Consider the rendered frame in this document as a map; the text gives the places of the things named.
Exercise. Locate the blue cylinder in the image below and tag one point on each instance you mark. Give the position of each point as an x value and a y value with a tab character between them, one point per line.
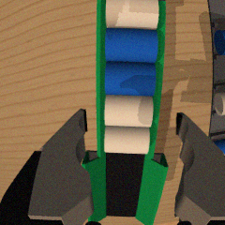
130	79
220	144
219	40
131	45

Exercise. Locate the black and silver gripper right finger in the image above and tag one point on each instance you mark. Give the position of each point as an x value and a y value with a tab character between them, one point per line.
200	198

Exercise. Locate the beige cylinder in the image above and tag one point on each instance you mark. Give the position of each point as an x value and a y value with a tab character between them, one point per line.
128	111
139	14
219	101
129	140

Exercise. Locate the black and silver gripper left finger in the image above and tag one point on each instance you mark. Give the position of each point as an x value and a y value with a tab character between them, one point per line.
52	188

